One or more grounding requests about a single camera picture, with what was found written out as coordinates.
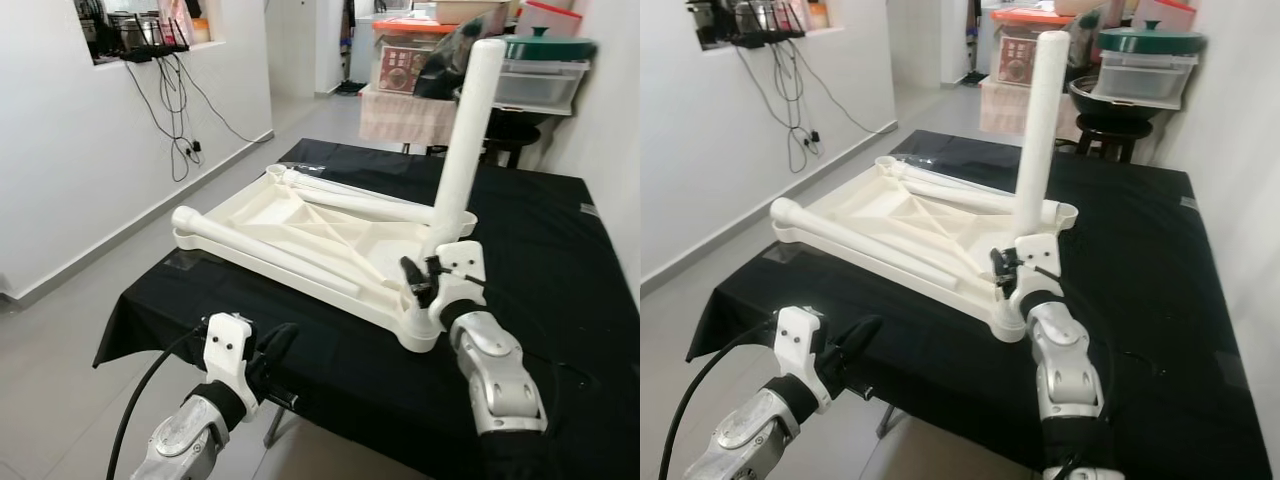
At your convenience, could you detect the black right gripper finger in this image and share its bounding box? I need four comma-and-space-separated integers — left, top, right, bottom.
401, 256, 439, 307
991, 246, 1020, 297

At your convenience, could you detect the black tablecloth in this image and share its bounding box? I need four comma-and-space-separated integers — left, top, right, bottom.
93, 138, 641, 480
685, 130, 1271, 480

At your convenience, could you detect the white plastic table top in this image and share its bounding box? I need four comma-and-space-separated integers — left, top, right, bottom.
770, 155, 1079, 343
172, 163, 479, 353

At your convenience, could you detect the black stool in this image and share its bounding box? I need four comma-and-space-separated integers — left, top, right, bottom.
480, 120, 546, 169
1075, 118, 1151, 164

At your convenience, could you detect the black bag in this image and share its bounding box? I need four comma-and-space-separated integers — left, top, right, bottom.
415, 18, 491, 101
1065, 10, 1106, 91

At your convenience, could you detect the clear plastic container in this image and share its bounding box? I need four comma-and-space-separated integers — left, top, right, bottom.
495, 58, 591, 113
1095, 50, 1199, 109

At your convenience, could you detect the black power strip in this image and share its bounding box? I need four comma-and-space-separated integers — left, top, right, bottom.
95, 38, 191, 63
690, 25, 801, 49

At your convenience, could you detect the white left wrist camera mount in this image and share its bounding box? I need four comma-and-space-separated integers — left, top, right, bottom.
775, 305, 831, 413
203, 313, 259, 421

